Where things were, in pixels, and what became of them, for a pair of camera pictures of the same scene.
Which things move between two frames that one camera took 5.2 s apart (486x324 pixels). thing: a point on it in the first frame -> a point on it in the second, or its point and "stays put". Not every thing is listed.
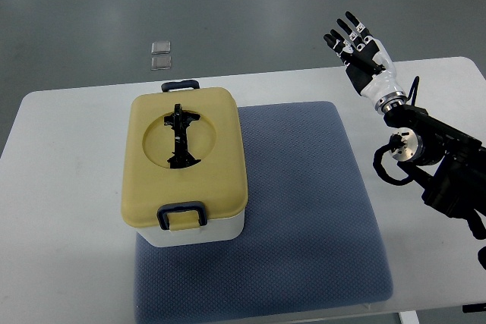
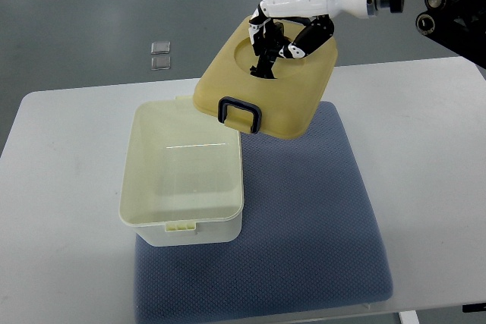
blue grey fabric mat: (307, 240) stays put
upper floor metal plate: (161, 47) stays put
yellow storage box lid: (183, 146) -> (282, 107)
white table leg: (409, 317) stays put
